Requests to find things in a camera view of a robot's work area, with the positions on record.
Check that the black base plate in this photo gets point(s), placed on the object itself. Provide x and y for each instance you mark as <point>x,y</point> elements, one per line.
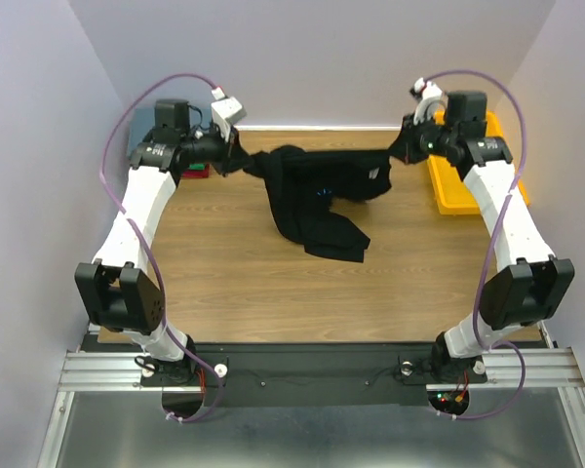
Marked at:
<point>308,375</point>

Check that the folded green t-shirt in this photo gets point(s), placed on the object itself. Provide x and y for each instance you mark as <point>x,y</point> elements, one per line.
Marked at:
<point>197,167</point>

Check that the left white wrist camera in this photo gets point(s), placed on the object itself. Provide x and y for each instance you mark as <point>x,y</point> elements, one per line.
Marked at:
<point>227,112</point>

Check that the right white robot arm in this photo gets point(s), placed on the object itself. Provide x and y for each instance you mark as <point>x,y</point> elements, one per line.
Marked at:
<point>530,280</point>

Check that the black t-shirt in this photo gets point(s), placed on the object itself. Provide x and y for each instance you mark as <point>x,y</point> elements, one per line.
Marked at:
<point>301,186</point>

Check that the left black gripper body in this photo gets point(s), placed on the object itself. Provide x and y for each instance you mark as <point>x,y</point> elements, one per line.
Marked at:
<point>226,156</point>

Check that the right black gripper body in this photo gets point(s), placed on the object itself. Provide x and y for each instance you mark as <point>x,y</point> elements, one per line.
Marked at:
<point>408,146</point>

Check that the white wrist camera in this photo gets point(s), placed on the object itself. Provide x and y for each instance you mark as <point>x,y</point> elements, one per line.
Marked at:
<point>429,97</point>
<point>227,112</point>

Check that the aluminium mounting rail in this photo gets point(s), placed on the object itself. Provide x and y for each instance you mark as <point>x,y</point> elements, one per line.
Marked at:
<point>117,371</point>

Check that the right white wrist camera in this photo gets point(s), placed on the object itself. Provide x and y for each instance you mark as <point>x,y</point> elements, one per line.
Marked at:
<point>429,97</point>

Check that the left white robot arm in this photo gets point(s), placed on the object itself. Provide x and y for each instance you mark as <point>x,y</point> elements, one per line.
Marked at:
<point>116,291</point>

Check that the folded grey-blue t-shirt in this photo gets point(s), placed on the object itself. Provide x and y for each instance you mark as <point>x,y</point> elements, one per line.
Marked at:
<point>142,121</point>

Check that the yellow plastic tray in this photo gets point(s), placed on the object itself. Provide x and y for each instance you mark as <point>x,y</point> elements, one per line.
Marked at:
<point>453,195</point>

